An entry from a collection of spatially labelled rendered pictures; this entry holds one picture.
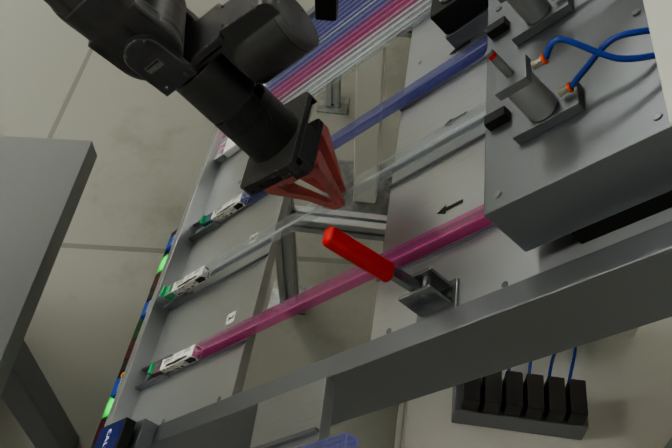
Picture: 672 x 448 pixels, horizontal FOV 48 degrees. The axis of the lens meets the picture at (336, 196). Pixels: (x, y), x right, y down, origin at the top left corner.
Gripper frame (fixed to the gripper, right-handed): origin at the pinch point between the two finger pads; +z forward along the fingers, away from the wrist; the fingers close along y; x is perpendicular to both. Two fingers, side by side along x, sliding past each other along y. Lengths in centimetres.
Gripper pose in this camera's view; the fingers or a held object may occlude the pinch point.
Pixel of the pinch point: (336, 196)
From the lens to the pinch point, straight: 76.2
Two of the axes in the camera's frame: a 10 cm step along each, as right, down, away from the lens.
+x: -7.7, 3.6, 5.4
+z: 6.3, 5.9, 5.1
